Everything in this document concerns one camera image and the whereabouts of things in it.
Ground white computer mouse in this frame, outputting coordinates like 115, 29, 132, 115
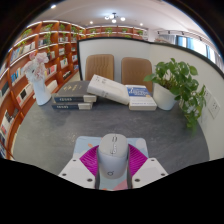
96, 133, 130, 179

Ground short orange wooden shelf unit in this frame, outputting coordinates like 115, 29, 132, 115
84, 25, 149, 41

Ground dark hardcover book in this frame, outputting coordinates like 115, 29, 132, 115
53, 81, 98, 104
51, 101, 94, 110

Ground thick white book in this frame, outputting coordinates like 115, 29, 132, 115
86, 73, 131, 106

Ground long orange wooden bookshelf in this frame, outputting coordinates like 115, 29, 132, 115
0, 20, 87, 159

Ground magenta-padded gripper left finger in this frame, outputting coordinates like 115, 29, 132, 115
58, 144, 101, 190

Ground green plant in white pot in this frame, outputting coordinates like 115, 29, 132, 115
143, 58, 208, 136

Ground blue-covered white book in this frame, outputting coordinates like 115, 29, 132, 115
125, 84, 158, 112

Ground multi-bulb ceiling lamp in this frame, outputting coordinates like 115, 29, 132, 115
103, 12, 127, 24

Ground pastel printed mouse pad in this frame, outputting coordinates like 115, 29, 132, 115
72, 135, 149, 191

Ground large window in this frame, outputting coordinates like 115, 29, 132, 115
176, 34, 221, 64

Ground white wall socket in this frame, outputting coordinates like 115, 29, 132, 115
208, 97, 221, 120
202, 88, 213, 106

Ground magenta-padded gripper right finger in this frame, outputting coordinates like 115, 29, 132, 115
127, 143, 169, 189

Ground tan upholstered chair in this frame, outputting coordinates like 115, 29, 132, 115
84, 53, 115, 82
120, 56, 154, 94

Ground white vase with pink flowers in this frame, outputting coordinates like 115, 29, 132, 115
22, 51, 53, 106

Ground recessed ceiling lights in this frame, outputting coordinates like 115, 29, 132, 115
49, 3, 94, 25

